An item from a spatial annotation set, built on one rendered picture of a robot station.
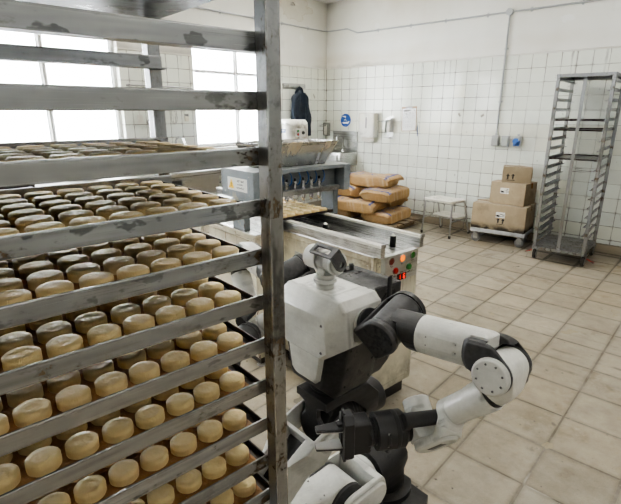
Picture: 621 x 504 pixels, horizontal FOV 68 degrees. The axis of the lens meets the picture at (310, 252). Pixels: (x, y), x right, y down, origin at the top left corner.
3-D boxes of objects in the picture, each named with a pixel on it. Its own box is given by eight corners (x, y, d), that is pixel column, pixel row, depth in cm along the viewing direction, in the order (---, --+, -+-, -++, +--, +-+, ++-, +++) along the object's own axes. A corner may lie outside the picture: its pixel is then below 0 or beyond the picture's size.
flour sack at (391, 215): (388, 226, 577) (388, 214, 573) (359, 221, 602) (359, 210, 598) (413, 216, 632) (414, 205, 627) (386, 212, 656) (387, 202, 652)
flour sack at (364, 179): (342, 185, 625) (342, 172, 620) (357, 181, 657) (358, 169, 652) (390, 190, 584) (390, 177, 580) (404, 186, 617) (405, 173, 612)
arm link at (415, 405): (379, 408, 116) (422, 403, 118) (390, 453, 110) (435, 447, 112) (390, 392, 107) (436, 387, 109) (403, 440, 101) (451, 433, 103)
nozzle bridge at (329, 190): (223, 224, 275) (220, 167, 265) (315, 209, 320) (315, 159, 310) (254, 235, 251) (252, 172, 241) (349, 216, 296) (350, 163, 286)
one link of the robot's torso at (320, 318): (335, 343, 162) (337, 245, 152) (414, 384, 137) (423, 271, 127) (265, 372, 144) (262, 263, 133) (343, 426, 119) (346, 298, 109)
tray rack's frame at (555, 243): (545, 242, 533) (570, 77, 481) (595, 250, 502) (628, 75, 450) (529, 255, 486) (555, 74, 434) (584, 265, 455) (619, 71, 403)
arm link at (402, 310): (441, 331, 114) (395, 319, 123) (436, 301, 110) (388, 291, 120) (417, 360, 107) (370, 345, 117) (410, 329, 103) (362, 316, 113)
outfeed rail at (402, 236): (216, 194, 375) (216, 186, 373) (219, 194, 376) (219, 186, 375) (420, 247, 229) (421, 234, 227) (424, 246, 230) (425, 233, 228)
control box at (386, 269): (379, 283, 220) (380, 256, 216) (410, 273, 235) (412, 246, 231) (385, 286, 217) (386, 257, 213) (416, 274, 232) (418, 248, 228)
